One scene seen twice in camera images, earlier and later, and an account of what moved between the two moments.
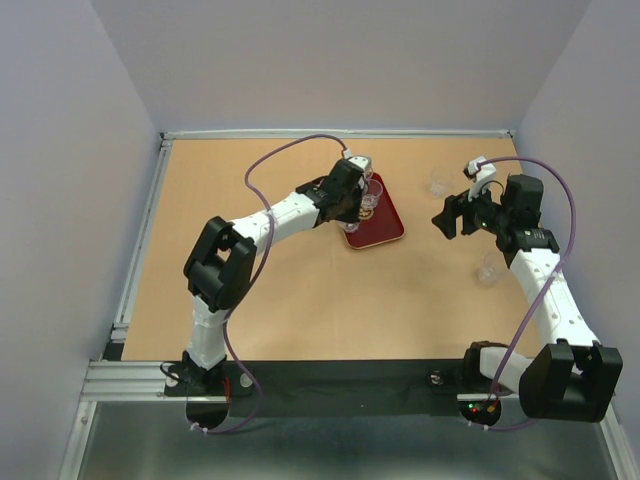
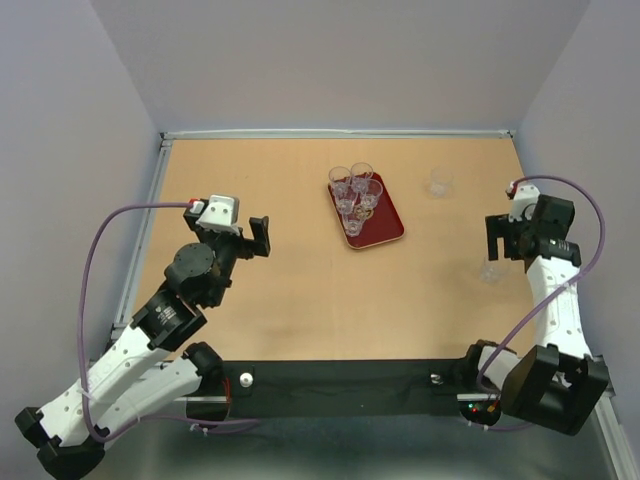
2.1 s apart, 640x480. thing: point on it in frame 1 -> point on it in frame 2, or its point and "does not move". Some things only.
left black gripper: [354, 215] -> [259, 226]
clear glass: [373, 188] does not move
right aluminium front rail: [624, 461] does not move
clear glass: [351, 227] does not move
